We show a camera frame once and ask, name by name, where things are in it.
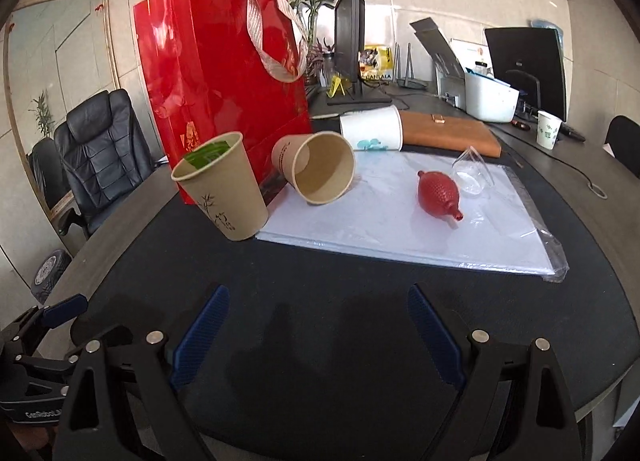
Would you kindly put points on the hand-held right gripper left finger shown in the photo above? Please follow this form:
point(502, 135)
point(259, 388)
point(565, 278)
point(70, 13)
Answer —
point(200, 336)

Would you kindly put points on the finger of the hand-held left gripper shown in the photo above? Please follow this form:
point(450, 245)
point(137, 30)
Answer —
point(45, 360)
point(65, 310)

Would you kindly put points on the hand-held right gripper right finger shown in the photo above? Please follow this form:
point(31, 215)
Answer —
point(435, 336)

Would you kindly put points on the bamboo print kraft paper cup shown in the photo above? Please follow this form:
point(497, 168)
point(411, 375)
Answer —
point(230, 201)

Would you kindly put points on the red rubber bulb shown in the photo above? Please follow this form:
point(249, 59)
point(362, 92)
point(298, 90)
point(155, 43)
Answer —
point(437, 193)

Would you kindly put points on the clear plastic cup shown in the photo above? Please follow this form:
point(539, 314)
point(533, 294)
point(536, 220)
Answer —
point(472, 176)

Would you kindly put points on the plain kraft paper cup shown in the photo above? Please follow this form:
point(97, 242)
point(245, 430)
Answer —
point(287, 156)

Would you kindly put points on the red gift bag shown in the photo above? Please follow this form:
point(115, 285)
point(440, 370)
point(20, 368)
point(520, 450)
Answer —
point(210, 66)

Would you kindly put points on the toy tyre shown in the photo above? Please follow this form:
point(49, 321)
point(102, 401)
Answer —
point(50, 273)

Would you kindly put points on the white paper in clear sleeve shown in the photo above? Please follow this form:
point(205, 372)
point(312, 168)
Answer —
point(375, 221)

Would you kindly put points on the black leather office chair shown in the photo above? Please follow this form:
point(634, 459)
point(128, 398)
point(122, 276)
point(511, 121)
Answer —
point(95, 151)

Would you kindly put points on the green tea packet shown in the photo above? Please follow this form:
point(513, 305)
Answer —
point(207, 156)

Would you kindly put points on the brown leather notebook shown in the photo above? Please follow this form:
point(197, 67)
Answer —
point(450, 133)

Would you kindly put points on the white paper cup blue print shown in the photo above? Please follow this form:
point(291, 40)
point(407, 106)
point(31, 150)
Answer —
point(375, 128)

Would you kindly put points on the small red black object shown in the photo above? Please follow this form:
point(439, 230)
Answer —
point(520, 126)

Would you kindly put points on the white paper cup green print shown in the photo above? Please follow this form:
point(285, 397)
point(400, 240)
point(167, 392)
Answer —
point(548, 131)

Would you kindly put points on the white plastic bin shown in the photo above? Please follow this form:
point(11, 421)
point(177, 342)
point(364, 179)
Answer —
point(490, 98)

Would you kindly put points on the grey printer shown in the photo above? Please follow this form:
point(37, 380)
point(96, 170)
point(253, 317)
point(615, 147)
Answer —
point(450, 86)

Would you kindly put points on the black router with antennas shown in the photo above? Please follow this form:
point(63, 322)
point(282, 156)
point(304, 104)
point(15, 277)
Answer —
point(412, 83)

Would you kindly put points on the yellow stand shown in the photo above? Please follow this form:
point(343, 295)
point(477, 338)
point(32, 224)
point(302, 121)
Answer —
point(337, 87)

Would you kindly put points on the black fabric office chair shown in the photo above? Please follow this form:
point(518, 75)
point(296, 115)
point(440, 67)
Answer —
point(625, 138)

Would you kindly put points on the yellow box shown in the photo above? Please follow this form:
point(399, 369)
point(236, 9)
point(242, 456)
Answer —
point(377, 61)

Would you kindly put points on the black monitor with wide back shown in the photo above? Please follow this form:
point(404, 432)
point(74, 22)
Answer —
point(525, 51)

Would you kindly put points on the purple leaf plant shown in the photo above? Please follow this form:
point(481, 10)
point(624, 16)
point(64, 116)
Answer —
point(317, 58)

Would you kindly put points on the black monitor on slim stand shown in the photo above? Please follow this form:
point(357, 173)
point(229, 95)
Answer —
point(347, 26)

